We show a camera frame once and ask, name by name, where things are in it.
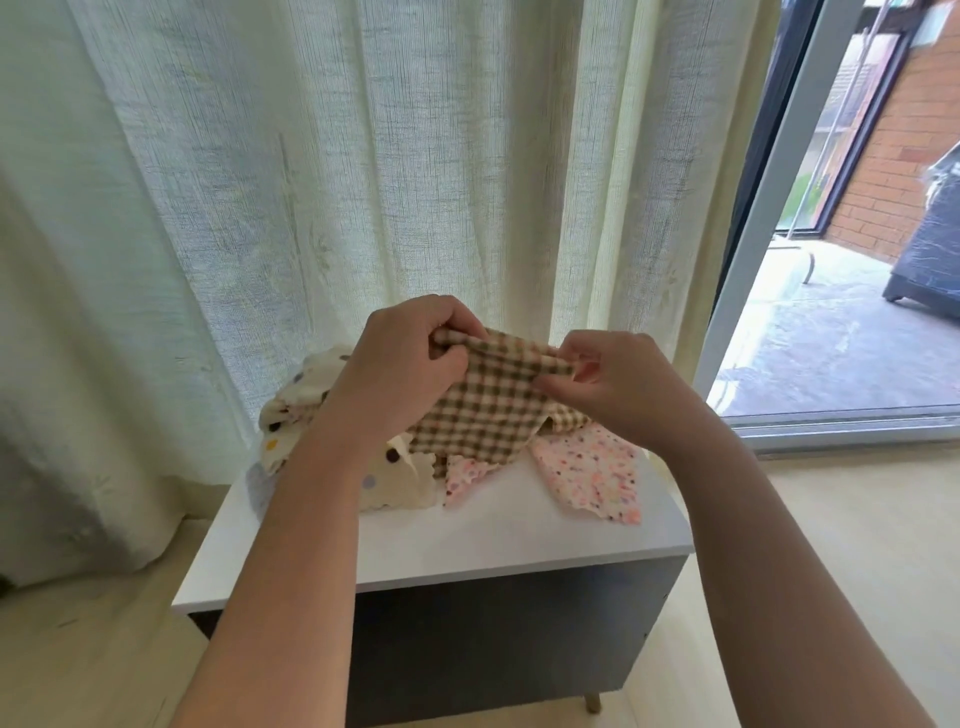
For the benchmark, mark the person's left hand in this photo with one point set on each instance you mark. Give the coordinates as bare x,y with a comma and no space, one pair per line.
390,375

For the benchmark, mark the person's right hand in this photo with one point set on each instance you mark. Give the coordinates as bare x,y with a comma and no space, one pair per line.
630,390

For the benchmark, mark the pink floral cloths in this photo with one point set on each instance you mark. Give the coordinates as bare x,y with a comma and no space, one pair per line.
593,473

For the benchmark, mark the brown checked cloth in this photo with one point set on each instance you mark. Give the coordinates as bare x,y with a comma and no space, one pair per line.
488,405

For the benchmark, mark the cream polka dot cloths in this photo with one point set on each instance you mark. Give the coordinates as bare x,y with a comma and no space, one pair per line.
398,480

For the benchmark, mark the person's right forearm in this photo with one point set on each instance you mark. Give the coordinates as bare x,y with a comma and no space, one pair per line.
795,600

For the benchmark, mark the person's left forearm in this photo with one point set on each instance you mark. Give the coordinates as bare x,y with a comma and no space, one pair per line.
285,600

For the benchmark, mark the white table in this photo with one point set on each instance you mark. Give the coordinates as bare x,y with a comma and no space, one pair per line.
495,540

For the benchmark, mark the white linen curtain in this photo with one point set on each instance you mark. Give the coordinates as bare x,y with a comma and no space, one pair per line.
300,165

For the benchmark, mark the dark blue tarpaulin cover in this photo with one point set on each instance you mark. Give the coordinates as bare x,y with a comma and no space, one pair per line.
933,240

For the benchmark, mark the white sliding door frame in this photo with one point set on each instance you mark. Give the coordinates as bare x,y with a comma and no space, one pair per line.
773,195

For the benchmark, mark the dark balcony window frame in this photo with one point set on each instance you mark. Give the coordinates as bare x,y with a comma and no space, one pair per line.
858,135

